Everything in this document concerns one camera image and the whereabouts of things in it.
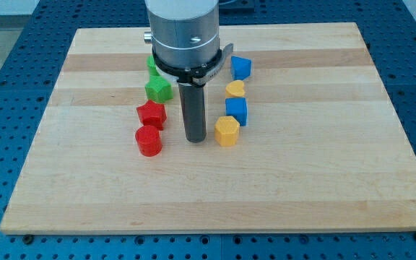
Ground yellow hexagon block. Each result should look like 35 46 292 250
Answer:
214 116 240 147

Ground blue cube block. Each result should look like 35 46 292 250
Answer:
225 97 248 126

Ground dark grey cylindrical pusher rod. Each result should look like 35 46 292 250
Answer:
178 83 207 143

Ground yellow heart block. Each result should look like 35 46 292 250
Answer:
225 80 246 98

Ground red star block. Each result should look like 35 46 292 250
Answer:
136 100 167 131

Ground red cylinder block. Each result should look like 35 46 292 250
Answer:
135 125 163 157

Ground green star block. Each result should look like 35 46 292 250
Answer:
144 75 173 103

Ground blue pentagon block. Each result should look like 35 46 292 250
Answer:
230 56 252 80

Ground green cylinder block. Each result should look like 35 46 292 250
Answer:
146 55 160 76

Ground wooden board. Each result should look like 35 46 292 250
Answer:
0 22 416 235

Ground black clamp with grey strap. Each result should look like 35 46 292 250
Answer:
152 43 234 87

